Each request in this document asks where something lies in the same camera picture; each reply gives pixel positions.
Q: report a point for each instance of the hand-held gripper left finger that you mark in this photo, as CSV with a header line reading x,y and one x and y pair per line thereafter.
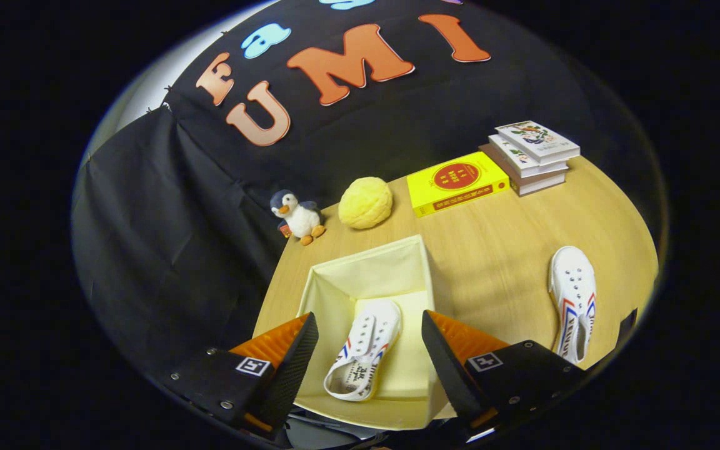
x,y
291,369

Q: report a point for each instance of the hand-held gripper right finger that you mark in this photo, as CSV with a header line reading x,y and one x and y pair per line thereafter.
x,y
450,375

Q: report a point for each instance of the white canvas shoe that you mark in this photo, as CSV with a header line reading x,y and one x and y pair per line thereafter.
x,y
366,344
572,287

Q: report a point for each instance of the beige fabric storage box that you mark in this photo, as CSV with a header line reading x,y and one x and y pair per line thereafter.
x,y
372,275

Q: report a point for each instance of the penguin plush toy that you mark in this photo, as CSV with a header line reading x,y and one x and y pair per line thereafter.
x,y
300,219

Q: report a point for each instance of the yellow round plush toy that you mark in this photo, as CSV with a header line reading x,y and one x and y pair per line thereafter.
x,y
365,203

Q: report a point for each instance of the yellow book red label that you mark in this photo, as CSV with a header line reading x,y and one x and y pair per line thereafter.
x,y
457,181

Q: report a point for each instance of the brown cover book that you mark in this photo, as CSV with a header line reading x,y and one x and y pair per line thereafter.
x,y
538,184

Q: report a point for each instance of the white illustrated cover book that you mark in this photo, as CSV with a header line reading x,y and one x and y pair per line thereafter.
x,y
535,140

